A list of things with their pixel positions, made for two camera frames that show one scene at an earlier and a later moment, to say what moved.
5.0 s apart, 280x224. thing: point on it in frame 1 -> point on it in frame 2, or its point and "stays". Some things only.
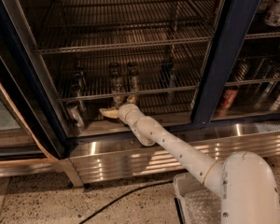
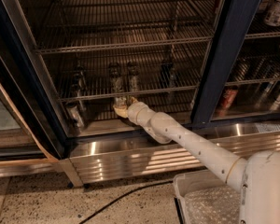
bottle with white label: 119,89 stays
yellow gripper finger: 112,113 -> 121,110
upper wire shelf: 83,18 stays
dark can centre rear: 115,70 stays
